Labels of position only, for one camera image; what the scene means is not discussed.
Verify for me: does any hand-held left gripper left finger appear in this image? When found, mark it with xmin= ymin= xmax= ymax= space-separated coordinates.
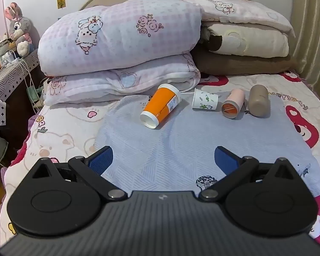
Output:
xmin=25 ymin=146 xmax=128 ymax=202

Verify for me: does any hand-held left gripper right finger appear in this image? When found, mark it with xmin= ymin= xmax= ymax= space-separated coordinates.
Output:
xmin=199 ymin=146 xmax=304 ymax=202

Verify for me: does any orange cup with white rim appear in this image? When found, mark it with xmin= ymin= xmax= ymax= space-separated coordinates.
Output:
xmin=140 ymin=83 xmax=182 ymax=130

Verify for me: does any pink cup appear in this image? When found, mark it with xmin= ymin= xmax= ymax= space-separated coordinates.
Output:
xmin=221 ymin=89 xmax=246 ymax=119

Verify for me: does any white paper cup green print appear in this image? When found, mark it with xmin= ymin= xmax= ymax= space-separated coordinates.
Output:
xmin=192 ymin=88 xmax=219 ymax=111

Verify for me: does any brown cup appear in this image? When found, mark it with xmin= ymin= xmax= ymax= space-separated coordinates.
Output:
xmin=249 ymin=84 xmax=271 ymax=118

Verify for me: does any cartoon printed bed sheet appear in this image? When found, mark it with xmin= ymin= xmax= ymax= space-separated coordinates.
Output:
xmin=0 ymin=71 xmax=320 ymax=248

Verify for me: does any light blue cloth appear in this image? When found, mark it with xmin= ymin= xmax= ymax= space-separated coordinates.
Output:
xmin=95 ymin=93 xmax=320 ymax=198

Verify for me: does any folded pink heart quilt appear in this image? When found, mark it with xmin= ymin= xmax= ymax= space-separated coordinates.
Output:
xmin=43 ymin=52 xmax=202 ymax=106

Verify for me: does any light green plug adapter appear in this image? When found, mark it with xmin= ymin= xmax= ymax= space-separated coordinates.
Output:
xmin=27 ymin=85 xmax=42 ymax=102

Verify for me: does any folded brown blanket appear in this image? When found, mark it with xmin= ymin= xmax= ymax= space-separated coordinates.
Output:
xmin=192 ymin=44 xmax=299 ymax=76

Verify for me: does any folded cream blanket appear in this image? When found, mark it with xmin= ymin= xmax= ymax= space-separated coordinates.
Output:
xmin=201 ymin=23 xmax=290 ymax=58

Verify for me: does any pink checked quilt with cartoon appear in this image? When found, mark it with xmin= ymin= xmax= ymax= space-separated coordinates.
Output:
xmin=37 ymin=0 xmax=204 ymax=76

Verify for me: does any nightstand with patterned cloth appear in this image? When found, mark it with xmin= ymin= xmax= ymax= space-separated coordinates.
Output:
xmin=0 ymin=48 xmax=40 ymax=126

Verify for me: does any white charger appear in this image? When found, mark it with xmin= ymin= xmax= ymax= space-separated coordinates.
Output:
xmin=5 ymin=54 xmax=20 ymax=65

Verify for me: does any small green box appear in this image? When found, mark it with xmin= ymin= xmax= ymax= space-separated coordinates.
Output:
xmin=0 ymin=39 xmax=14 ymax=57

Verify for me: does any pink bear pillow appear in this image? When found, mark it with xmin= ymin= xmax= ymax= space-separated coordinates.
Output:
xmin=174 ymin=0 xmax=296 ymax=38

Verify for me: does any beige curtain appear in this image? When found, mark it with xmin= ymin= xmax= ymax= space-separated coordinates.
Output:
xmin=291 ymin=0 xmax=320 ymax=104

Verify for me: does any grey plush rabbit toy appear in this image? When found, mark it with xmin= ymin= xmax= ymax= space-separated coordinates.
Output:
xmin=4 ymin=2 xmax=34 ymax=57

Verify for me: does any white cable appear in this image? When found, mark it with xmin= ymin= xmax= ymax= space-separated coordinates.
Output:
xmin=16 ymin=57 xmax=44 ymax=110

